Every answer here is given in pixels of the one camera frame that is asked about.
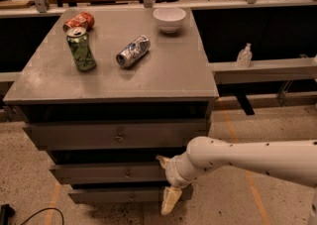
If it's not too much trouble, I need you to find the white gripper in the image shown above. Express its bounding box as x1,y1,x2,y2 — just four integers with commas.
156,153,195,215

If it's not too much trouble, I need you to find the grey drawer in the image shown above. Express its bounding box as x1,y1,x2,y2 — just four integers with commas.
67,184,194,205
24,119,210,151
50,161,182,184

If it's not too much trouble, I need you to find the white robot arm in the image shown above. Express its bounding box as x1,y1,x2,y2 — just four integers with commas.
157,137,317,215

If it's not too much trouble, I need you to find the grey top drawer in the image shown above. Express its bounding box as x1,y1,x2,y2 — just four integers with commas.
24,119,210,151

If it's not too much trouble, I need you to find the grey bottom drawer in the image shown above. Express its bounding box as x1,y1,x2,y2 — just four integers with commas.
67,184,194,205

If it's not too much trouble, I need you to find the grey drawer cabinet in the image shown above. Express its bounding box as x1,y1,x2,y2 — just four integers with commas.
4,8,218,191

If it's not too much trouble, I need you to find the silver blue crushed can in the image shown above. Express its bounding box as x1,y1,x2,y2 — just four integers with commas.
116,35,151,68

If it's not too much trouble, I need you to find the clear sanitizer bottle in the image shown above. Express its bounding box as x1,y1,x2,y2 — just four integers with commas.
236,43,253,68

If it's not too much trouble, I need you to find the white bowl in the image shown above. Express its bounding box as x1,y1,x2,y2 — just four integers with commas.
153,7,186,34

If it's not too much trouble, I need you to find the green soda can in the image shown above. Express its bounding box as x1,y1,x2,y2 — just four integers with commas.
66,27,96,71

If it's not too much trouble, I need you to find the black device on floor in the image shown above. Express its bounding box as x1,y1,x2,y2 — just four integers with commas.
0,204,15,225

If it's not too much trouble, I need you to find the orange soda can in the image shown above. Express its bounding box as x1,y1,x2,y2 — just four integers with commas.
62,12,95,32

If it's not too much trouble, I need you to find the black cable on floor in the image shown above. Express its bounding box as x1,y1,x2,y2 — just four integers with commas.
19,207,65,225

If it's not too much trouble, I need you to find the grey metal rail shelf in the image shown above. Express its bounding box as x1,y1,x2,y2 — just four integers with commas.
209,57,317,84

